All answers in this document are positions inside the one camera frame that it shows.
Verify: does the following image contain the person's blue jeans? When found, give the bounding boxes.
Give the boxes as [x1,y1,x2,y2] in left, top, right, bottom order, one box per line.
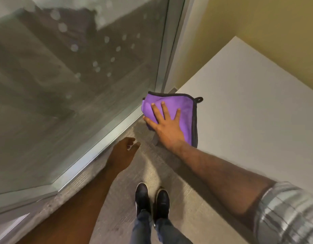
[131,209,186,244]

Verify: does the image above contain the person's right forearm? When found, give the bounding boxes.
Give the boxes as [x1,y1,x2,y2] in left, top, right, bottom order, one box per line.
[160,143,277,222]

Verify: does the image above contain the person's black shoe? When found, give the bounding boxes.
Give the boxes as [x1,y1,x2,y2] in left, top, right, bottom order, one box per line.
[135,182,151,219]
[154,187,171,223]

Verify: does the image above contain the large glass pane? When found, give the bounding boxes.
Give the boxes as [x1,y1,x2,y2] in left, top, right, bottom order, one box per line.
[0,0,170,196]

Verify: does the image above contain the silver metal window frame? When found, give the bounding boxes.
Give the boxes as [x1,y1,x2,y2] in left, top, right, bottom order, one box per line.
[0,0,195,217]

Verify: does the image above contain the person's right hand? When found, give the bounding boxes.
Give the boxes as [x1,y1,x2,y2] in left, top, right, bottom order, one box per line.
[143,101,186,151]

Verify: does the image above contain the person's left forearm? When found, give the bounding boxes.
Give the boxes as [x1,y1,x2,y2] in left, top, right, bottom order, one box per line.
[15,160,122,244]

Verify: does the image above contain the person's right black shoe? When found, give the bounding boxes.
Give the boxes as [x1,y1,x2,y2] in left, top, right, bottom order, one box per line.
[154,187,171,223]

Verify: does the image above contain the person's left black shoe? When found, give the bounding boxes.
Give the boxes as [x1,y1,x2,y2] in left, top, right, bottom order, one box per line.
[135,182,151,219]

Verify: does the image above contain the person's left hand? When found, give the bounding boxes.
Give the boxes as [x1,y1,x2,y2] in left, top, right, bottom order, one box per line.
[107,137,141,174]

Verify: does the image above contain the purple microfiber cloth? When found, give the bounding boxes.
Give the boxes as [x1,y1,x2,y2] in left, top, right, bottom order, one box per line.
[141,91,204,148]

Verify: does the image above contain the grey plaid shirt sleeve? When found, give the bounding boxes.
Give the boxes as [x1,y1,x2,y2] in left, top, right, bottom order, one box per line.
[253,181,313,244]

